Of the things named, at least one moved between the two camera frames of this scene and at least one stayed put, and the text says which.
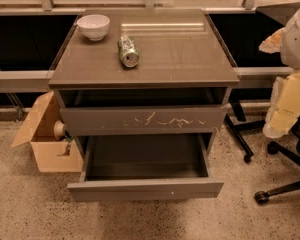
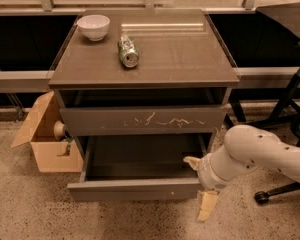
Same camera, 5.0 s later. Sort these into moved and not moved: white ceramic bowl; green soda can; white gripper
Moved: white gripper
Not moved: white ceramic bowl; green soda can
